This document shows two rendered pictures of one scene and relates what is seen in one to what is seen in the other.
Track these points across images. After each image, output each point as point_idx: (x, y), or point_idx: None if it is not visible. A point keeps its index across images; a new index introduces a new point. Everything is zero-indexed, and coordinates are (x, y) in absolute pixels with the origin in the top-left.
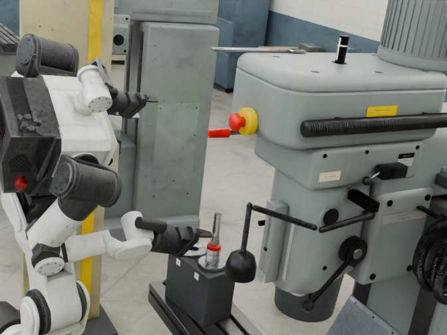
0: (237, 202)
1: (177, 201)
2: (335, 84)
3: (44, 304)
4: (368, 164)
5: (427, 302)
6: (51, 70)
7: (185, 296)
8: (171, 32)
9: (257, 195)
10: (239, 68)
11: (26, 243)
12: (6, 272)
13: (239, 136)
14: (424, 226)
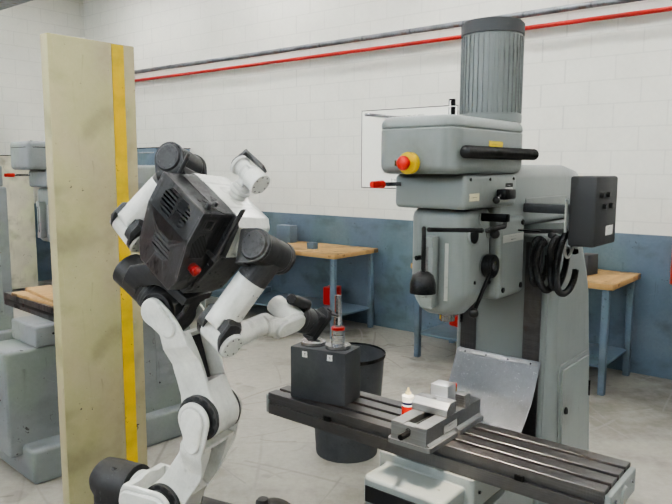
0: (231, 385)
1: None
2: (472, 121)
3: (210, 403)
4: (491, 189)
5: (533, 318)
6: (192, 172)
7: (318, 385)
8: None
9: (247, 376)
10: (388, 128)
11: (182, 345)
12: (11, 501)
13: None
14: None
